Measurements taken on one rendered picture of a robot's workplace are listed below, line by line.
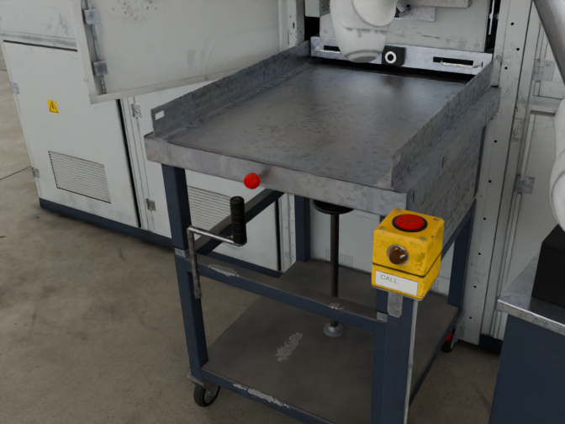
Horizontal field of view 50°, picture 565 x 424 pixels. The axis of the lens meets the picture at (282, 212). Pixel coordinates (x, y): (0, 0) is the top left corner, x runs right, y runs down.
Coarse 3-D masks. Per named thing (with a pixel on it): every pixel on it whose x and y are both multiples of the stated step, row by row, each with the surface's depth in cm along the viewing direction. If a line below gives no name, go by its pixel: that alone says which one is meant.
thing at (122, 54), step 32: (96, 0) 153; (128, 0) 157; (160, 0) 161; (192, 0) 166; (224, 0) 171; (256, 0) 176; (96, 32) 156; (128, 32) 160; (160, 32) 165; (192, 32) 169; (224, 32) 175; (256, 32) 180; (288, 32) 183; (96, 64) 156; (128, 64) 163; (160, 64) 168; (192, 64) 173; (224, 64) 179; (96, 96) 159; (128, 96) 164
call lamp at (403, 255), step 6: (390, 246) 85; (396, 246) 84; (402, 246) 84; (390, 252) 84; (396, 252) 84; (402, 252) 84; (408, 252) 84; (390, 258) 84; (396, 258) 84; (402, 258) 84; (408, 258) 84; (396, 264) 85; (402, 264) 85
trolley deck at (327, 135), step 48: (288, 96) 158; (336, 96) 156; (384, 96) 155; (432, 96) 154; (192, 144) 131; (240, 144) 130; (288, 144) 129; (336, 144) 128; (384, 144) 127; (288, 192) 120; (336, 192) 114; (384, 192) 109
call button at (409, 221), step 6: (402, 216) 87; (408, 216) 87; (414, 216) 87; (396, 222) 86; (402, 222) 86; (408, 222) 86; (414, 222) 86; (420, 222) 86; (408, 228) 85; (414, 228) 85
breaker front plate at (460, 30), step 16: (480, 0) 155; (416, 16) 165; (432, 16) 163; (448, 16) 161; (464, 16) 159; (480, 16) 156; (320, 32) 182; (400, 32) 169; (416, 32) 167; (432, 32) 165; (448, 32) 162; (464, 32) 160; (480, 32) 158; (448, 48) 164; (464, 48) 162; (480, 48) 160
